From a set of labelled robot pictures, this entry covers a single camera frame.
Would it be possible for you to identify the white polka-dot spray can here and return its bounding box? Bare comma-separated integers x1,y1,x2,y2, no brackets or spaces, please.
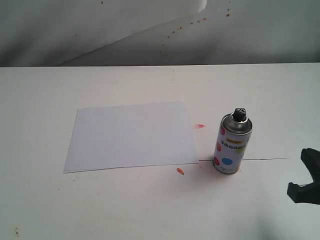
212,108,253,175

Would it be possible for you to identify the white paper sheet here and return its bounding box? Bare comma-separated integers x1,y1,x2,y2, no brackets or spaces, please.
64,101,199,173

